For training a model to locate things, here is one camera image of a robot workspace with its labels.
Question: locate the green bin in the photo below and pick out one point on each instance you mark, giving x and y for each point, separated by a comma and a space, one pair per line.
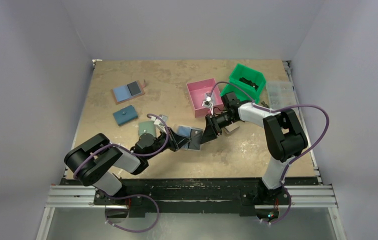
242, 91
243, 71

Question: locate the hammer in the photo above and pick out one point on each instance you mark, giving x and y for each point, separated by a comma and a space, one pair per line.
264, 105

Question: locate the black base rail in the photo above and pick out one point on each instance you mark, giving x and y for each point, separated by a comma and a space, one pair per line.
194, 196

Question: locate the pink box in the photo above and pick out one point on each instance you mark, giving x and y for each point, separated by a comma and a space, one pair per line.
198, 91

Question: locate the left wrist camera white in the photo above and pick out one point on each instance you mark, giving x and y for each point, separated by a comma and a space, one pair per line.
160, 121

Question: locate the blue card holder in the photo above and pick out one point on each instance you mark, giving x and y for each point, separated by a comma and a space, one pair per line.
125, 115

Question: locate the black object in bin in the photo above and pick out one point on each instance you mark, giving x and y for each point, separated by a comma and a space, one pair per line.
248, 82

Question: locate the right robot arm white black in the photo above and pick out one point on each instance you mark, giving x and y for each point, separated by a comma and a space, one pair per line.
285, 138

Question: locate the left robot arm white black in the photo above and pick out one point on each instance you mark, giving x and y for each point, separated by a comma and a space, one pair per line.
91, 161

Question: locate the beige card holder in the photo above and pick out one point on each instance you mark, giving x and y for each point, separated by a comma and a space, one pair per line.
231, 128
184, 130

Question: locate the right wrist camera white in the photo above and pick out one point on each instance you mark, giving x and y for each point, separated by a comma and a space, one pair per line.
208, 103

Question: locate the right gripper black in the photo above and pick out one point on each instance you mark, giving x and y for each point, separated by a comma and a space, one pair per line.
209, 124

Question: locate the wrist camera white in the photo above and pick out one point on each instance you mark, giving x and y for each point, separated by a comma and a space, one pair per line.
208, 103
160, 121

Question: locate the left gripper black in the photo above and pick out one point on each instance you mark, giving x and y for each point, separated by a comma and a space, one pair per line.
176, 141

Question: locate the open brown card holder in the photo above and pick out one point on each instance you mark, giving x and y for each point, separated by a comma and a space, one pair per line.
128, 91

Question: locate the rear green bin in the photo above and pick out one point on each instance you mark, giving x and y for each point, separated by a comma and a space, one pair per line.
243, 71

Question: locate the green card holder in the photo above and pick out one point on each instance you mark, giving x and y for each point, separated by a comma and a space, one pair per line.
146, 127

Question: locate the dark grey VIP card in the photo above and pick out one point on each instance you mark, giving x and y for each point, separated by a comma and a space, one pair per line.
195, 139

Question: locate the front green bin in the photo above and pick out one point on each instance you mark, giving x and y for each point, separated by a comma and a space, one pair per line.
242, 91

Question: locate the clear screw organizer box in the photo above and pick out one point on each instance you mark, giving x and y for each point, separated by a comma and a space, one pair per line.
280, 94

